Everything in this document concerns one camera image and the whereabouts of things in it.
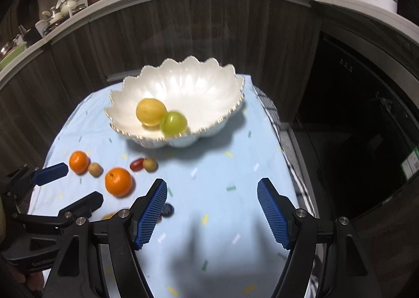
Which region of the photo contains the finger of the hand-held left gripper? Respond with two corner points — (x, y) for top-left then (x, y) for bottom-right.
(7, 162), (69, 202)
(15, 191), (104, 230)

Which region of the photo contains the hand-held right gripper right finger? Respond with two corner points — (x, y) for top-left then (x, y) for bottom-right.
(257, 178), (383, 298)

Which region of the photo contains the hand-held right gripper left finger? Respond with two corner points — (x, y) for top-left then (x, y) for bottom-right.
(42, 178), (168, 298)

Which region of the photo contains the small orange mandarin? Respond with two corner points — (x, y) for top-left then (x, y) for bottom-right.
(69, 151), (90, 175)

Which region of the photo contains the large orange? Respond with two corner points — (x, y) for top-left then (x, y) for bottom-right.
(105, 167), (134, 198)

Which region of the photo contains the green plum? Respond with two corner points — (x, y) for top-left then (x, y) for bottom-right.
(160, 111), (188, 137)

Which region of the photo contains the yellow lemon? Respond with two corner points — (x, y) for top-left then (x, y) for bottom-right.
(136, 98), (168, 127)

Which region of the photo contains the white scalloped ceramic bowl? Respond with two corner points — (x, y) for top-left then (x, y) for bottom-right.
(105, 56), (245, 148)

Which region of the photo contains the person's left hand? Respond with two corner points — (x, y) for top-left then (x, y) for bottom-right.
(15, 270), (45, 290)

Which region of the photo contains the light blue patterned tablecloth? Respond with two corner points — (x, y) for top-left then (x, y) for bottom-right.
(28, 73), (316, 298)

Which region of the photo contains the green basin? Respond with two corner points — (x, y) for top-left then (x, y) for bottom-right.
(0, 42), (28, 69)

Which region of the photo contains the black built-in oven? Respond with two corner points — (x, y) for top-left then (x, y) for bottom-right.
(293, 31), (419, 220)

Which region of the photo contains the black knife block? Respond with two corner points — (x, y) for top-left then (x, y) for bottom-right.
(24, 26), (43, 45)

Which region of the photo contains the white teapot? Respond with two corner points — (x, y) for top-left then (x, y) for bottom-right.
(60, 0), (78, 15)

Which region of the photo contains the dark wood kitchen cabinet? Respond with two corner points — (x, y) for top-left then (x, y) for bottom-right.
(0, 0), (323, 174)

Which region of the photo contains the white rectangular container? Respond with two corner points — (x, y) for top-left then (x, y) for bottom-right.
(360, 0), (396, 12)

